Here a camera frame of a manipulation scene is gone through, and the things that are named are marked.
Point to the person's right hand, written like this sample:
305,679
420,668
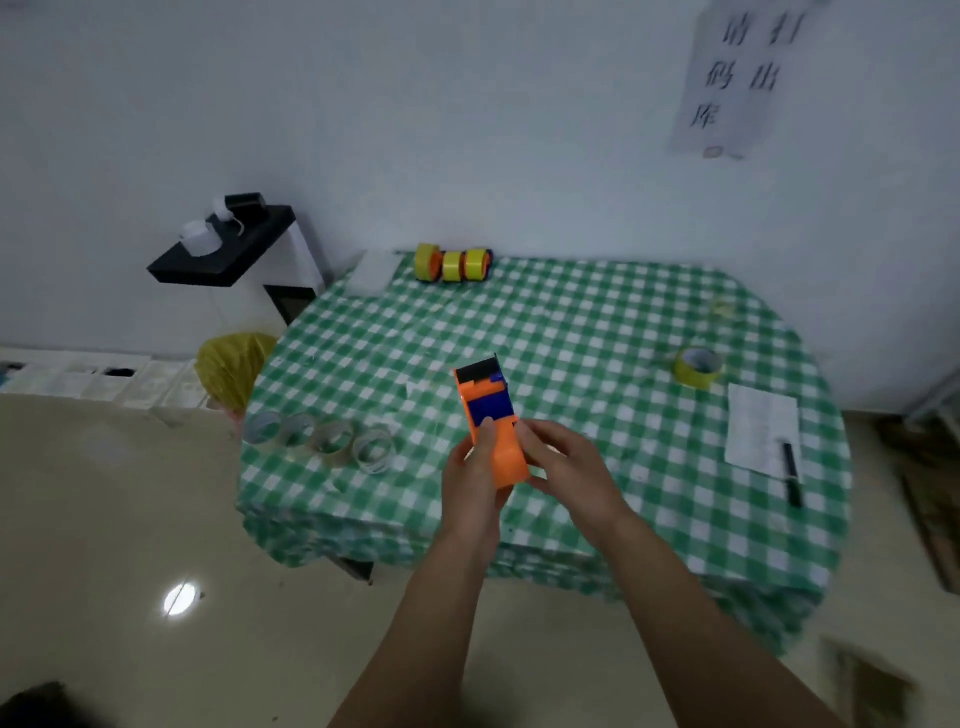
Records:
581,480

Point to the person's left hand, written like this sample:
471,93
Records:
469,502

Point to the white printed tape roll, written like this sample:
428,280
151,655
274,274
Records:
364,461

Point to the brown tape roll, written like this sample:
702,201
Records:
324,456

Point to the beige tape roll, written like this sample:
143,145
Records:
291,442

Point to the short yellow tape roll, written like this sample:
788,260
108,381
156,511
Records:
451,267

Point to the tall yellow tape roll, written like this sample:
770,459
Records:
475,265

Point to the person's left forearm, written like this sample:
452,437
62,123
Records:
420,645

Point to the person's right forearm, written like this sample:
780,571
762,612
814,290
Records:
712,637

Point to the dark table leg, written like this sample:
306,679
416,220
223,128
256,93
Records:
354,570

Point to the green checkered tablecloth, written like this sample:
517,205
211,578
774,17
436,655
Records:
600,337

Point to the white paper sheet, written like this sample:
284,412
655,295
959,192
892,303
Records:
757,427

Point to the black pen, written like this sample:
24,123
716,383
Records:
792,476

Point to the white foam pad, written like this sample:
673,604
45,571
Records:
371,274

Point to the yellow plastic bag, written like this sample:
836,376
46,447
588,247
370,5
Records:
232,371

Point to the white cabinet with black top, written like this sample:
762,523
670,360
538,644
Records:
225,259

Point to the white metal rack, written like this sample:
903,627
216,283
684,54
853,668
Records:
934,401

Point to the small black object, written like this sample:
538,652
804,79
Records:
120,372

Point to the row of white boxes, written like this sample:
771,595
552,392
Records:
75,379

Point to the white paper wall sign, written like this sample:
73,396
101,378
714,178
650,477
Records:
742,127

